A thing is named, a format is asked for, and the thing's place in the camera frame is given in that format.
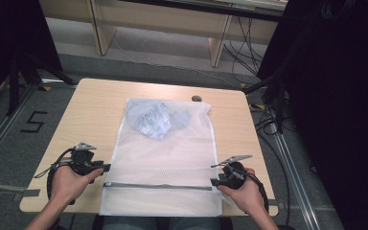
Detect grey and white garment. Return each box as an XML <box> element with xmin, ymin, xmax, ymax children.
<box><xmin>126</xmin><ymin>99</ymin><xmax>193</xmax><ymax>141</ymax></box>

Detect black hanging cables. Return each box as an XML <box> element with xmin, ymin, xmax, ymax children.
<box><xmin>222</xmin><ymin>15</ymin><xmax>266</xmax><ymax>80</ymax></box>

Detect person's right hand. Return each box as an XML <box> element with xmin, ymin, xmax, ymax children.
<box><xmin>218</xmin><ymin>167</ymin><xmax>266</xmax><ymax>216</ymax></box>

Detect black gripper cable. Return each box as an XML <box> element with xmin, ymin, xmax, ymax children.
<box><xmin>241</xmin><ymin>172</ymin><xmax>270</xmax><ymax>214</ymax></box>
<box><xmin>34</xmin><ymin>148</ymin><xmax>75</xmax><ymax>201</ymax></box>

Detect black metal stand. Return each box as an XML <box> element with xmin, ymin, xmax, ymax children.
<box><xmin>242</xmin><ymin>71</ymin><xmax>290</xmax><ymax>134</ymax></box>
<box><xmin>5</xmin><ymin>52</ymin><xmax>79</xmax><ymax>117</ymax></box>

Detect black tape floor numeral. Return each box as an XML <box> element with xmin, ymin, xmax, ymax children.
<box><xmin>20</xmin><ymin>110</ymin><xmax>49</xmax><ymax>134</ymax></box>

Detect black curtain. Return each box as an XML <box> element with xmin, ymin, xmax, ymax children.
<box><xmin>256</xmin><ymin>0</ymin><xmax>368</xmax><ymax>230</ymax></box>
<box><xmin>0</xmin><ymin>0</ymin><xmax>64</xmax><ymax>108</ymax></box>

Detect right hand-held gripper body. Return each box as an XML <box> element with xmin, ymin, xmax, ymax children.
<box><xmin>210</xmin><ymin>154</ymin><xmax>254</xmax><ymax>191</ymax></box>

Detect light wooden desk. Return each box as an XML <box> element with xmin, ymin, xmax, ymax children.
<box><xmin>38</xmin><ymin>0</ymin><xmax>289</xmax><ymax>68</ymax></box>

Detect metal floor rail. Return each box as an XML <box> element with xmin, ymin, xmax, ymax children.
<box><xmin>269</xmin><ymin>123</ymin><xmax>321</xmax><ymax>230</ymax></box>
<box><xmin>0</xmin><ymin>83</ymin><xmax>42</xmax><ymax>173</ymax></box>

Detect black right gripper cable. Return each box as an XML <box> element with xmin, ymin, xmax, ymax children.
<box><xmin>241</xmin><ymin>172</ymin><xmax>270</xmax><ymax>214</ymax></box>

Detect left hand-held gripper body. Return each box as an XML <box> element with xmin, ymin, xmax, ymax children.
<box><xmin>70</xmin><ymin>142</ymin><xmax>104</xmax><ymax>176</ymax></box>

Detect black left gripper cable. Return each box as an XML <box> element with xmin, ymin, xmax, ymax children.
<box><xmin>34</xmin><ymin>148</ymin><xmax>75</xmax><ymax>201</ymax></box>

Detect white mesh laundry bag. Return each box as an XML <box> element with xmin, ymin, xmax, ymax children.
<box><xmin>99</xmin><ymin>97</ymin><xmax>223</xmax><ymax>218</ymax></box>

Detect person's left hand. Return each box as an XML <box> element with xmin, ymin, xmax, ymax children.
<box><xmin>49</xmin><ymin>165</ymin><xmax>104</xmax><ymax>206</ymax></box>

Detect black floor cables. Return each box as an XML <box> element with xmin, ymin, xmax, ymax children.
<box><xmin>249</xmin><ymin>103</ymin><xmax>292</xmax><ymax>226</ymax></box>

